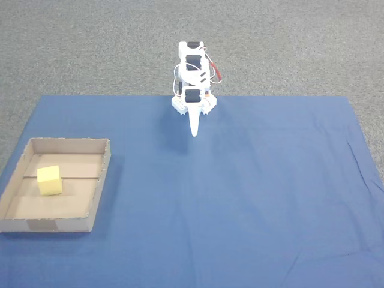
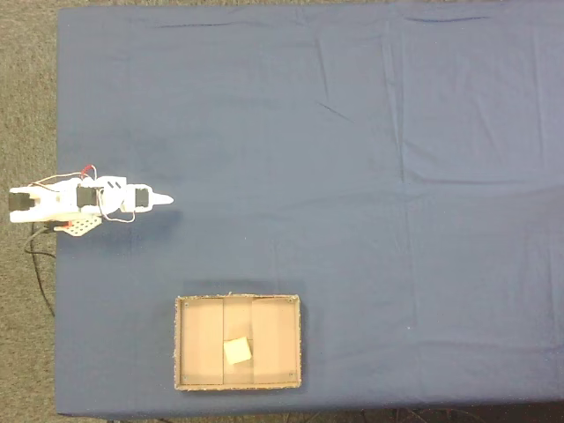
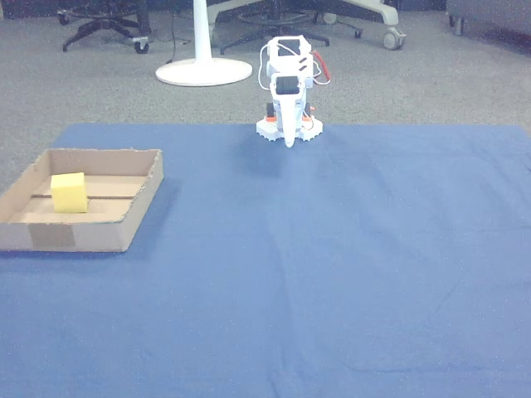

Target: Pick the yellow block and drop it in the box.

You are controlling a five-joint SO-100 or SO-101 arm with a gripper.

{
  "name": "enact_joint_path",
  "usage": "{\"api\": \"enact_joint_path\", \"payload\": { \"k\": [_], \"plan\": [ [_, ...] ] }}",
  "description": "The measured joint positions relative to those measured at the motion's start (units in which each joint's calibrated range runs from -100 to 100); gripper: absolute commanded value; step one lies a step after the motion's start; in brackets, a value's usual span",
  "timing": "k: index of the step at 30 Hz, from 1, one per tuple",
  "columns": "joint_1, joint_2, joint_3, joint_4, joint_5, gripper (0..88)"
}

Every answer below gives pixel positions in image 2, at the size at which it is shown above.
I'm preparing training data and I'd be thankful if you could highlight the yellow foam block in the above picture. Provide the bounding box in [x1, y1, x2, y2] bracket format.
[223, 336, 254, 366]

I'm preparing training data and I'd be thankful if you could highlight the shallow cardboard box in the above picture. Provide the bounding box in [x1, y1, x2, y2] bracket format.
[173, 293, 304, 392]

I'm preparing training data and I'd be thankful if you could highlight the blue cloth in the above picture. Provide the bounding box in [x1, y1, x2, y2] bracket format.
[54, 0, 564, 419]

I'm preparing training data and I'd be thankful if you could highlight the black power cable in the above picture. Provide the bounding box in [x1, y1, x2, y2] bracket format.
[23, 223, 57, 319]

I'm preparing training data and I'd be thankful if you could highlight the white cable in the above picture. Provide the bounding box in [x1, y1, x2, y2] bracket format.
[97, 188, 137, 224]

